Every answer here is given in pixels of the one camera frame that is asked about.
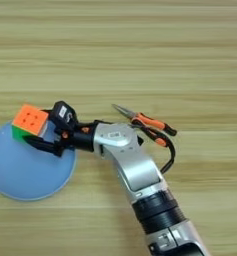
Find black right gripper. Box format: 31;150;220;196
23;108;101;158

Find orange green puzzle cube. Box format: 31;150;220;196
11;103;50;143

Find orange black needle-nose pliers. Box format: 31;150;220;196
111;103;178;148

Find blue round plate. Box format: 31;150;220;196
0;120;78;202

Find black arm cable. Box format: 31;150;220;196
93;119;176;175

